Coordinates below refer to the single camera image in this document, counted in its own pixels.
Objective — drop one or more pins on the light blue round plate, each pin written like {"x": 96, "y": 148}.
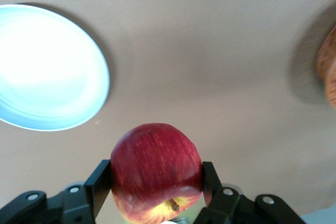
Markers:
{"x": 52, "y": 72}

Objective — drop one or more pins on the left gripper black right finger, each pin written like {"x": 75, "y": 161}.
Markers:
{"x": 225, "y": 205}

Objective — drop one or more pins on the red apple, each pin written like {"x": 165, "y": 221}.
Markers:
{"x": 155, "y": 161}

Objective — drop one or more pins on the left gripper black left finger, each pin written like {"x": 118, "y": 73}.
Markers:
{"x": 78, "y": 203}

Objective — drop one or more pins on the brown wicker basket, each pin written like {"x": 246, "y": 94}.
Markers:
{"x": 329, "y": 77}

